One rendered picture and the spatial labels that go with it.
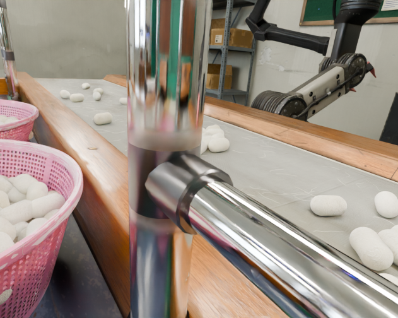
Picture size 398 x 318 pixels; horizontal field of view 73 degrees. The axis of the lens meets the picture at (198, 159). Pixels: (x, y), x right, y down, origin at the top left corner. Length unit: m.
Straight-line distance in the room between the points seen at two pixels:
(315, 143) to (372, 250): 0.29
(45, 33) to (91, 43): 0.65
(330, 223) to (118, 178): 0.20
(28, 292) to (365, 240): 0.25
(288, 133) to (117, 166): 0.34
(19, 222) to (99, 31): 4.77
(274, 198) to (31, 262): 0.22
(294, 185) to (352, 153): 0.15
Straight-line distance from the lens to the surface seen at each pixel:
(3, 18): 0.88
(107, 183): 0.25
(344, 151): 0.48
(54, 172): 0.33
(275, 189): 0.33
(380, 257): 0.24
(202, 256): 0.17
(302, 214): 0.29
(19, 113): 0.61
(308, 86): 0.88
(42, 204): 0.28
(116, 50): 5.08
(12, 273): 0.21
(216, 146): 0.40
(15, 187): 0.34
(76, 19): 4.90
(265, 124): 0.56
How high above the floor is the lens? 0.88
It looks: 21 degrees down
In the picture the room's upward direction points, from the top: 5 degrees clockwise
